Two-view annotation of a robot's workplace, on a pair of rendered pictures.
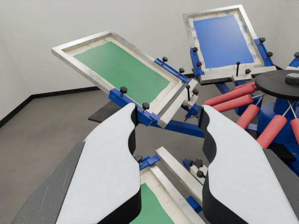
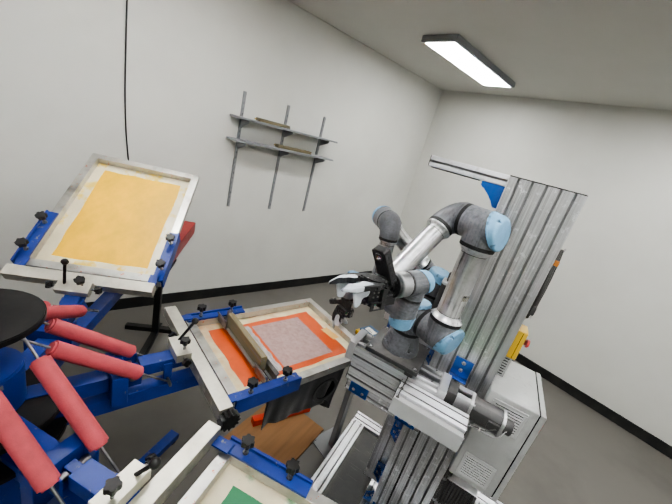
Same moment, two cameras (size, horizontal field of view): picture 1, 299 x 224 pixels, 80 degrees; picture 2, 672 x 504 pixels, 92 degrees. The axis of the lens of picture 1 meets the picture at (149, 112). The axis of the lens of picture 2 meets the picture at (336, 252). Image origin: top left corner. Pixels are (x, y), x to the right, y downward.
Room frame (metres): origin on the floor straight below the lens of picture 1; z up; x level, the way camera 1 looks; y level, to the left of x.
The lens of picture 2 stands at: (0.67, 0.43, 2.00)
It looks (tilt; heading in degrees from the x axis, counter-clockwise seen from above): 19 degrees down; 220
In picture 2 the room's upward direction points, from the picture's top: 15 degrees clockwise
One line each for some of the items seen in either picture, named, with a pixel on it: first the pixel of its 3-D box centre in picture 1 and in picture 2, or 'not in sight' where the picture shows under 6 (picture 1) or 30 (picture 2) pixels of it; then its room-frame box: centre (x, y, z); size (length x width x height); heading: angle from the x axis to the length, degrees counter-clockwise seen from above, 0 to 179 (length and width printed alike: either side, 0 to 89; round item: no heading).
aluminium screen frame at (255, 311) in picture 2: not in sight; (282, 339); (-0.32, -0.61, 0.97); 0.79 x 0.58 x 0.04; 176
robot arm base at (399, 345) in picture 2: not in sight; (403, 337); (-0.47, -0.06, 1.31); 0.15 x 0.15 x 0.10
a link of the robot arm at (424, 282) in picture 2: not in sight; (415, 283); (-0.19, 0.03, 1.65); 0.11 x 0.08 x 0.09; 172
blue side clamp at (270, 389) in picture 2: not in sight; (267, 390); (-0.06, -0.35, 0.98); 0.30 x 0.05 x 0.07; 176
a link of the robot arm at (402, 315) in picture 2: not in sight; (400, 308); (-0.19, 0.01, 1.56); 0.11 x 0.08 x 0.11; 82
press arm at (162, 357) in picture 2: not in sight; (163, 360); (0.24, -0.65, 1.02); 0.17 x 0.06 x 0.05; 176
